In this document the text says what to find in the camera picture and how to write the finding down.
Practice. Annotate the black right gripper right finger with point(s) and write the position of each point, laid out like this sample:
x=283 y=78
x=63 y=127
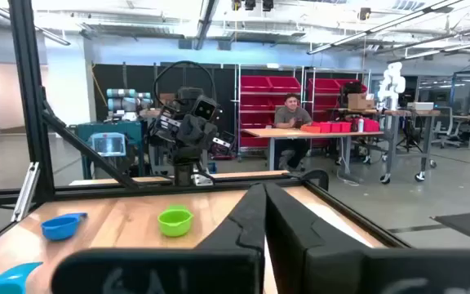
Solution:
x=320 y=269

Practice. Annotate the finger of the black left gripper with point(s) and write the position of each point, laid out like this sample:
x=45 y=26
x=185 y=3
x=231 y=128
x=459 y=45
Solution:
x=205 y=138
x=187 y=130

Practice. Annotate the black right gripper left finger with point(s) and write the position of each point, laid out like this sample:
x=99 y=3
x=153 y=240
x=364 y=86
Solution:
x=218 y=269

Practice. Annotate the green measuring cup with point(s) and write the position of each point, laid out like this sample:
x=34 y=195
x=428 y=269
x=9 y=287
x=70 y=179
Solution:
x=175 y=222

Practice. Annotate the dark blue measuring cup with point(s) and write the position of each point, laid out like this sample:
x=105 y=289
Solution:
x=60 y=227

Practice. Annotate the light blue measuring cup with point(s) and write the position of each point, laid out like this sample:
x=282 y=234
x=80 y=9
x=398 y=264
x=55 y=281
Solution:
x=6 y=281

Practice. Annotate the silver and teal robot arm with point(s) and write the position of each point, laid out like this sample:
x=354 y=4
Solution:
x=127 y=102

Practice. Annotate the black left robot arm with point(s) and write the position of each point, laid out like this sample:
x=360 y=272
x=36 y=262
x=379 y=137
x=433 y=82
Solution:
x=185 y=171

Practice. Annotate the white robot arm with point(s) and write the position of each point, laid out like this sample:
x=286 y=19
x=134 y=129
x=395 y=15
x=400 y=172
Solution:
x=392 y=85

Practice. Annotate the teal equipment cart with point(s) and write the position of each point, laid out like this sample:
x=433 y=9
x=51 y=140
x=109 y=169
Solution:
x=133 y=139

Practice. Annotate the black partition panel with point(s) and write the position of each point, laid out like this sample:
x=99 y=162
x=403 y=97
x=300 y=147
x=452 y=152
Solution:
x=137 y=81

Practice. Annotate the wooden work table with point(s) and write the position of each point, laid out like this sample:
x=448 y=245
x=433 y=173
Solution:
x=276 y=133

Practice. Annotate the metal rack with red bins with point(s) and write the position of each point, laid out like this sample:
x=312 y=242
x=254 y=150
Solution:
x=267 y=87
x=325 y=87

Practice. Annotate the person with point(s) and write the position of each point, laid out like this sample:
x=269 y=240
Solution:
x=292 y=116

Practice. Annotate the orange plastic tray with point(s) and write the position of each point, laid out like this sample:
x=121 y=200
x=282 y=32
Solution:
x=310 y=128

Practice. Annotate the red plastic bin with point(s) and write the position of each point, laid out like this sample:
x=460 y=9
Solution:
x=370 y=125
x=335 y=127

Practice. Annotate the black floor mat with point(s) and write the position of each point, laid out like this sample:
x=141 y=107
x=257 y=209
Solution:
x=467 y=225

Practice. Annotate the cardboard box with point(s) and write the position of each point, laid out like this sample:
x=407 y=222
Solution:
x=357 y=101

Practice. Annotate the long ceiling light strip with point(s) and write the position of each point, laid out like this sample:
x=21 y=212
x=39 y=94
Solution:
x=341 y=41

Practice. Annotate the grey table on casters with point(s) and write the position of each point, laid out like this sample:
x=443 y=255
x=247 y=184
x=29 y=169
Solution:
x=406 y=113

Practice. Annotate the office chair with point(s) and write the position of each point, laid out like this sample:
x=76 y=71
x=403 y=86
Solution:
x=443 y=126

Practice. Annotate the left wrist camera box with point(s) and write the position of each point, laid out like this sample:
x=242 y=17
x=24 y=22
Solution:
x=205 y=108

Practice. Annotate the black aluminium table frame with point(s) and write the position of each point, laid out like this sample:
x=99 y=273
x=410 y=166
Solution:
x=33 y=102

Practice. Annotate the silver aluminium bracket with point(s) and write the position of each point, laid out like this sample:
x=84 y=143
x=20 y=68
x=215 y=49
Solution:
x=25 y=192

